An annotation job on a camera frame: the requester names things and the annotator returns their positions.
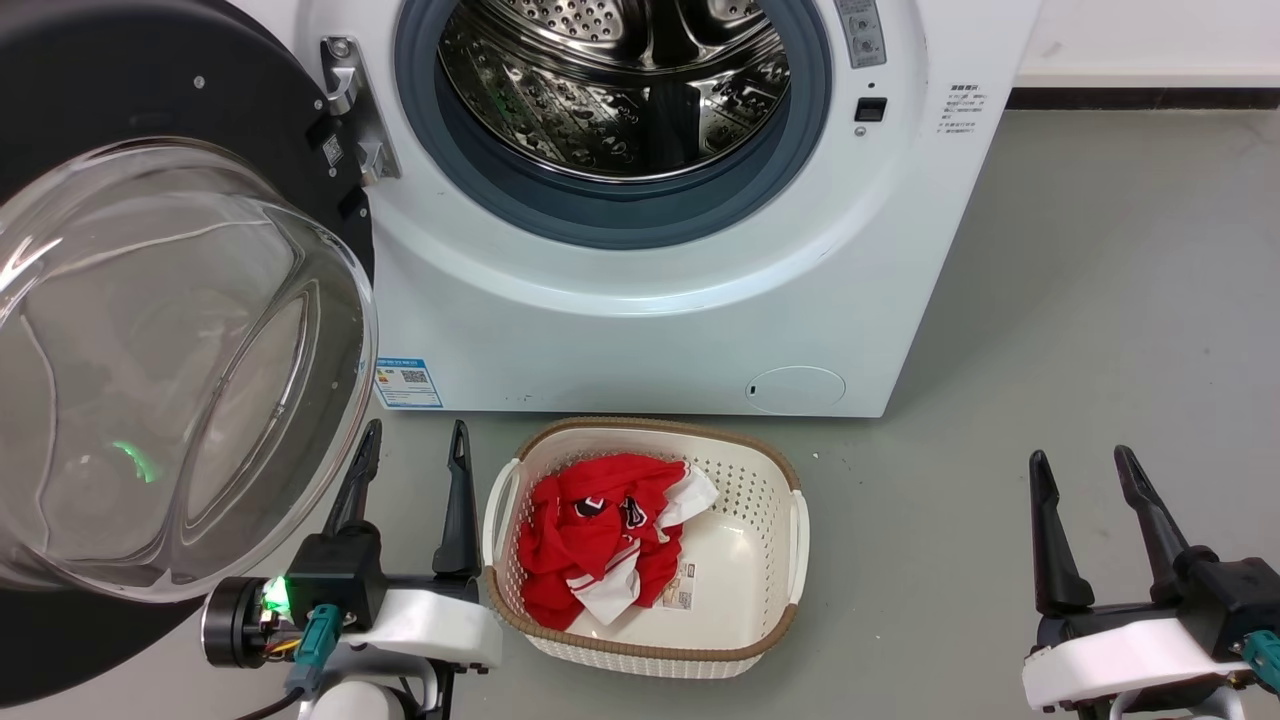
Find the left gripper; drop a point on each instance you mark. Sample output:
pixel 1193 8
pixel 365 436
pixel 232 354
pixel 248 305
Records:
pixel 340 580

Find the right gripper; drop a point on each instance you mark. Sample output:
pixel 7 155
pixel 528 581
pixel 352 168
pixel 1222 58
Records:
pixel 1130 660

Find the black round glass washer door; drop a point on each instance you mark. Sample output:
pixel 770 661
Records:
pixel 150 90

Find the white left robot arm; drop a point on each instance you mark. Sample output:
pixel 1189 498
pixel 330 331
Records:
pixel 360 700

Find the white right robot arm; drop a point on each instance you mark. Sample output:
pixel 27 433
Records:
pixel 1170 708

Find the teal connector left gripper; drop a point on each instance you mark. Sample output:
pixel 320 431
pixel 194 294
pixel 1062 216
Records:
pixel 320 640

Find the teal connector gripper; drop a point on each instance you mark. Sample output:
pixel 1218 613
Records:
pixel 1265 658
pixel 320 640

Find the teal connector right gripper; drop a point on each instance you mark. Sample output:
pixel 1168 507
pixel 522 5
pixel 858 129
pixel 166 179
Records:
pixel 1265 658

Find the white front-load washing machine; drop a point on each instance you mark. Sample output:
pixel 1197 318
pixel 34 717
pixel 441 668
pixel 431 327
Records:
pixel 650 340

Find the metal door hinge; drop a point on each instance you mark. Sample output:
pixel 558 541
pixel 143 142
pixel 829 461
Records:
pixel 352 100

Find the black door latch socket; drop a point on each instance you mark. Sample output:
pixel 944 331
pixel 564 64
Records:
pixel 871 109

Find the blue energy label sticker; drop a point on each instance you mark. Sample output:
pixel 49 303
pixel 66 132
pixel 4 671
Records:
pixel 408 383

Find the red and white jersey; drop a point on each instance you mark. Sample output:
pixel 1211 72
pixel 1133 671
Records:
pixel 580 550

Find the paper label inside basket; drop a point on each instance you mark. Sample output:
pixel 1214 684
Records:
pixel 680 588

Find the white plastic laundry basket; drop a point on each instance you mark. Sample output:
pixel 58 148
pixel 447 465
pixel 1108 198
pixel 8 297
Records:
pixel 745 560

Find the round white filter cover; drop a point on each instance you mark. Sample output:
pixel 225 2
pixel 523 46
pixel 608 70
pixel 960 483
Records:
pixel 796 389

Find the steel washer drum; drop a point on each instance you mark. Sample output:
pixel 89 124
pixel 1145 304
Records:
pixel 600 100

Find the black text warning label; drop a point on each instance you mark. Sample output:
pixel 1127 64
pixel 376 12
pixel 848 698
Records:
pixel 962 108

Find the grey instruction sticker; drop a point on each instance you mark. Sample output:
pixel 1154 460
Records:
pixel 860 35

